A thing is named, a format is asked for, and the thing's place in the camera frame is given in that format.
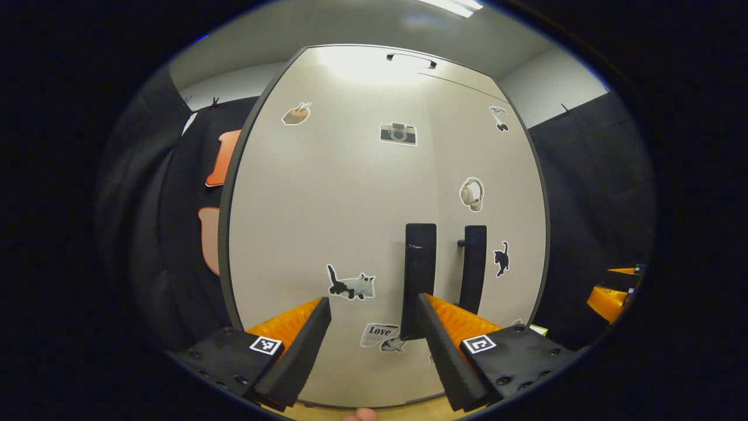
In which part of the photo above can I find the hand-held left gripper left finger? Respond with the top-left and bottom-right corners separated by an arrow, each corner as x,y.
167,296 -> 332,412

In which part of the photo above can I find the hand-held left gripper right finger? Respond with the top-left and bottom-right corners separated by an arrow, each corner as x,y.
416,292 -> 579,412

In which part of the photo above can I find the white cabinet door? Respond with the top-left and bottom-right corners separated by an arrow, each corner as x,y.
227,61 -> 448,408
418,73 -> 547,404

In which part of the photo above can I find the white shoe cabinet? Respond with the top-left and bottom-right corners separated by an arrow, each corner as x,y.
218,44 -> 551,408

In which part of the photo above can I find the black backdrop cloth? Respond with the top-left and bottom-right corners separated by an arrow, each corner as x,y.
526,91 -> 658,351
96,64 -> 261,351

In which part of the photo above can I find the ceiling light panel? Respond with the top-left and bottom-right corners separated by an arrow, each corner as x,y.
418,0 -> 483,18

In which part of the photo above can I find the black door handle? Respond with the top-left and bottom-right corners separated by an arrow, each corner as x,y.
458,225 -> 487,315
400,223 -> 437,341

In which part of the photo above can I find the black drawer handle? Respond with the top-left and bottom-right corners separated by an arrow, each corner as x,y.
386,53 -> 438,69

